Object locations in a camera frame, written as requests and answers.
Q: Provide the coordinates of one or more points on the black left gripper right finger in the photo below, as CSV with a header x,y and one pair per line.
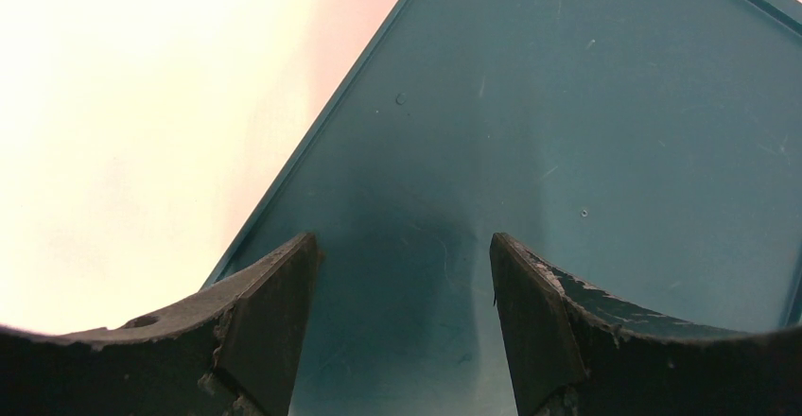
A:
x,y
575,349

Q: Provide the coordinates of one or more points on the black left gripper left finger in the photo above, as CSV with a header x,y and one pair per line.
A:
x,y
232,348

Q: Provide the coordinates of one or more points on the teal drawer organizer box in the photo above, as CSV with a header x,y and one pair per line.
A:
x,y
651,147

